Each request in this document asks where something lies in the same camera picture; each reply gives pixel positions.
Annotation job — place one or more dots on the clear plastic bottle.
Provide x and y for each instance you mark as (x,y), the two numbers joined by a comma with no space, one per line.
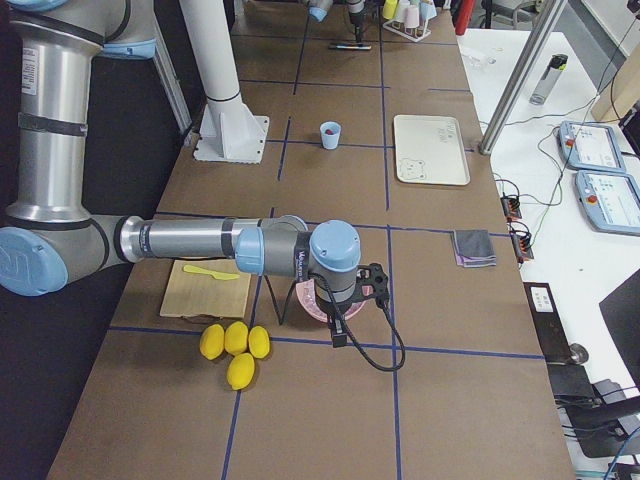
(549,78)

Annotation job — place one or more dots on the blue cup on rack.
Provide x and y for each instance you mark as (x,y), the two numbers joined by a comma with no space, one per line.
(427,10)

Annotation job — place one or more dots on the lower teach pendant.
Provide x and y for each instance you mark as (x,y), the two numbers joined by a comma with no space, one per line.
(610,201)

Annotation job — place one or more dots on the light blue cup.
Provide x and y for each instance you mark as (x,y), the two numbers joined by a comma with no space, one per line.
(330,142)

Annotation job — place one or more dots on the pink cup on rack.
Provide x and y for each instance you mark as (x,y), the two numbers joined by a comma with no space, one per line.
(413,17)

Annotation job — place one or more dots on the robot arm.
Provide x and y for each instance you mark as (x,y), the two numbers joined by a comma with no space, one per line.
(51,240)
(318,10)

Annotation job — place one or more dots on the upper teach pendant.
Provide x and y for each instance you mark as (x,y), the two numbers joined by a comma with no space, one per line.
(590,146)

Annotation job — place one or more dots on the yellow knife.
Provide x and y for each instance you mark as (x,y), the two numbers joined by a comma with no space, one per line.
(217,275)

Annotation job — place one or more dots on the pink bowl of ice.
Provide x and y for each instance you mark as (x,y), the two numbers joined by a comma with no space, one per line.
(305,292)

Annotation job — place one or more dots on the cream bear tray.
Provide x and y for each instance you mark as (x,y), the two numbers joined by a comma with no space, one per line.
(429,150)

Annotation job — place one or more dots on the yellow lemons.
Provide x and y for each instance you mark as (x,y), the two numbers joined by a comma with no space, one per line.
(245,345)

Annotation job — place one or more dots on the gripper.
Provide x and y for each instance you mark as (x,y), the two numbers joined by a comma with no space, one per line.
(332,311)
(357,20)

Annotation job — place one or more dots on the yellow cup on rack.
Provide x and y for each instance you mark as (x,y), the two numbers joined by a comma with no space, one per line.
(389,8)

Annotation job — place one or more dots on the white camera pole mount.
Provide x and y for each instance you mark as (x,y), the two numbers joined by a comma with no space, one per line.
(229,132)

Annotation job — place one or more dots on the grey folded cloth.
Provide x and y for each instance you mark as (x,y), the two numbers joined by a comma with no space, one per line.
(473,248)

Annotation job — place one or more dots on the teach pendant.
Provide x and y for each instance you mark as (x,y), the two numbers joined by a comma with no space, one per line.
(590,146)
(610,201)

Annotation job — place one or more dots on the metal muddler tool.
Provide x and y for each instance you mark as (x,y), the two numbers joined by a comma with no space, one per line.
(350,46)

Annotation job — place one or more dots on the white cup on rack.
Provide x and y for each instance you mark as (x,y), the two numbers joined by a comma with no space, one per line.
(401,11)

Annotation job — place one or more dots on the wooden cutting board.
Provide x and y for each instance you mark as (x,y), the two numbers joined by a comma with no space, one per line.
(191,295)

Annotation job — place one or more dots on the wire cup rack wooden handle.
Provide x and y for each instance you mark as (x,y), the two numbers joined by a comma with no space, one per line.
(414,35)

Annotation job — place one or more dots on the clear plastic bag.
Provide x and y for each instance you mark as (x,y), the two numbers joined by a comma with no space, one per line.
(476,59)

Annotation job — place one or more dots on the aluminium frame post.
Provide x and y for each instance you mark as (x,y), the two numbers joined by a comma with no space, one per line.
(531,51)

